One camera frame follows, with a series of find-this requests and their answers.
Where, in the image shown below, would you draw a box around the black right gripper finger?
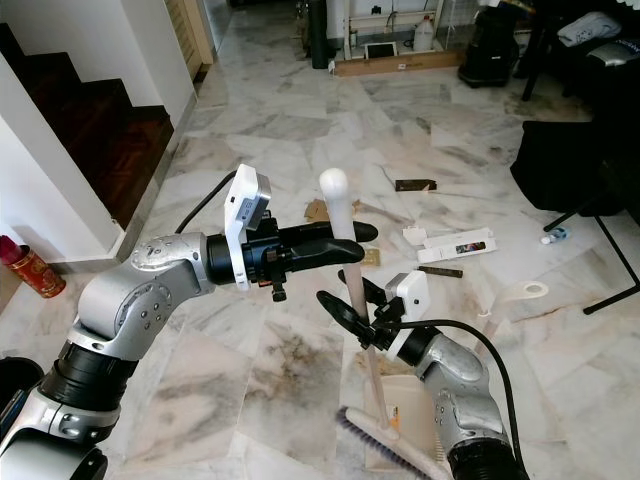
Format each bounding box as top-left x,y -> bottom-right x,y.
318,290 -> 371,343
350,270 -> 391,303

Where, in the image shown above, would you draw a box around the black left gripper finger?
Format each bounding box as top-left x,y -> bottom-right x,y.
292,243 -> 364,273
290,222 -> 369,247

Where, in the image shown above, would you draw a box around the cream handled broom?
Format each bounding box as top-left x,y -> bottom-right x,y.
318,168 -> 446,480

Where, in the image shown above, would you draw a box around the brown cardboard scrap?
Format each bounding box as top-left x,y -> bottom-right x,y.
305,198 -> 379,247

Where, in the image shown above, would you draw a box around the white flat packaging box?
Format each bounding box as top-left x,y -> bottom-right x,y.
403,225 -> 497,264

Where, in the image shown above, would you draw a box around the long brown cardboard box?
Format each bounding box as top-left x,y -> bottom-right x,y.
335,50 -> 467,80

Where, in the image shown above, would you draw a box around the white framed tablet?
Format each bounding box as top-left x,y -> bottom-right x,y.
363,42 -> 402,62

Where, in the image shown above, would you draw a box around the dark green upright pole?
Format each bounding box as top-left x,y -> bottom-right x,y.
310,0 -> 334,71

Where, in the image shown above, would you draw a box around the dark wooden staircase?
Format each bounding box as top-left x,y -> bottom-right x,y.
0,22 -> 174,230

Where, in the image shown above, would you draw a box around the translucent plastic jug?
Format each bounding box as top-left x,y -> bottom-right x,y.
413,15 -> 440,54

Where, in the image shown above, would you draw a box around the black round waste bin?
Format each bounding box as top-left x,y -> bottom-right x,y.
0,355 -> 47,427

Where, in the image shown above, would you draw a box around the black metal stand legs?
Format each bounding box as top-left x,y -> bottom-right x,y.
545,200 -> 640,317

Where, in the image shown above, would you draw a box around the red cylindrical tin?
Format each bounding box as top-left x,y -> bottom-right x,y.
0,236 -> 68,300

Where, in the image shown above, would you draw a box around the black backpack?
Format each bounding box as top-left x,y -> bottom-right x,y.
458,4 -> 527,90

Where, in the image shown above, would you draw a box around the white blue cloth bundle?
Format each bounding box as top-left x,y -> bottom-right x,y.
557,12 -> 624,50

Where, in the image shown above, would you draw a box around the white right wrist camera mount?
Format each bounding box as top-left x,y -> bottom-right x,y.
393,270 -> 434,331

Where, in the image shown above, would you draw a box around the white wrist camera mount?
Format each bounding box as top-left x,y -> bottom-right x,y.
393,270 -> 434,331
222,165 -> 273,293

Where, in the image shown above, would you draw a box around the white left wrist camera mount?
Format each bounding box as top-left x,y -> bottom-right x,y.
222,165 -> 273,293

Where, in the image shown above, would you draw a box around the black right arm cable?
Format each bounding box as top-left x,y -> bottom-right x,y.
390,318 -> 524,443

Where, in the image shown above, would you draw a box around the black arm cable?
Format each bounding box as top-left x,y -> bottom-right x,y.
175,170 -> 241,237
390,318 -> 524,443

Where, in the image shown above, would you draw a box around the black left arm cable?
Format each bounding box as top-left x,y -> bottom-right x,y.
175,170 -> 241,237

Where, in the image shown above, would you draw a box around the wooden door frame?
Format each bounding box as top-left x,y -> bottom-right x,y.
165,0 -> 217,82

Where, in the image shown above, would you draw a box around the white wire rack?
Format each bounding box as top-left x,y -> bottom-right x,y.
295,0 -> 473,54

